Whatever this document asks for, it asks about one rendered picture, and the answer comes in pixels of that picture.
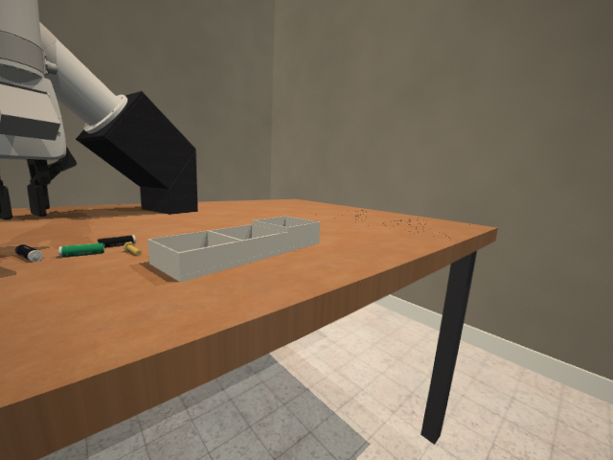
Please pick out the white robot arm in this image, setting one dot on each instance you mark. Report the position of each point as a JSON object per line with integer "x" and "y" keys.
{"x": 27, "y": 112}

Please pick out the green aa battery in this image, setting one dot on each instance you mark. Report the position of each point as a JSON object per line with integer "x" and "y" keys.
{"x": 82, "y": 249}

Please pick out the black battery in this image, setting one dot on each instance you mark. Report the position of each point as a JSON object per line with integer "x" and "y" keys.
{"x": 117, "y": 241}
{"x": 29, "y": 253}

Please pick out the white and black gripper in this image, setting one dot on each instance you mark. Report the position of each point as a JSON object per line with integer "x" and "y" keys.
{"x": 35, "y": 151}

